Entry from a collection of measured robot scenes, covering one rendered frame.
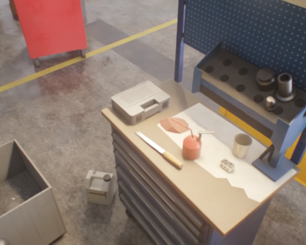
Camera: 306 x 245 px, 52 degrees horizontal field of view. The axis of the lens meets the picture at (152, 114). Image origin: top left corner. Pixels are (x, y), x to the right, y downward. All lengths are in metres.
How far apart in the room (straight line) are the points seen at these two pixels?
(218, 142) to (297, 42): 0.58
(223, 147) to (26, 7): 2.78
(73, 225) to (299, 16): 1.91
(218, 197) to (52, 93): 2.57
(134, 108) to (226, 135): 0.48
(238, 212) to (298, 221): 1.29
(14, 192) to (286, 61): 1.81
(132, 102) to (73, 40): 2.39
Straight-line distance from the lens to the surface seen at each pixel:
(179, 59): 1.81
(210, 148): 1.51
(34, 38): 3.87
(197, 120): 1.65
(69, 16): 3.81
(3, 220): 1.93
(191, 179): 1.38
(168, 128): 1.57
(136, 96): 1.68
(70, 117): 3.20
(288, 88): 1.26
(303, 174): 2.55
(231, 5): 1.47
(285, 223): 2.54
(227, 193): 1.37
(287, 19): 1.32
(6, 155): 2.32
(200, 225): 1.38
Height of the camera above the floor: 2.04
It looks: 41 degrees down
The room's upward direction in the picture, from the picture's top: straight up
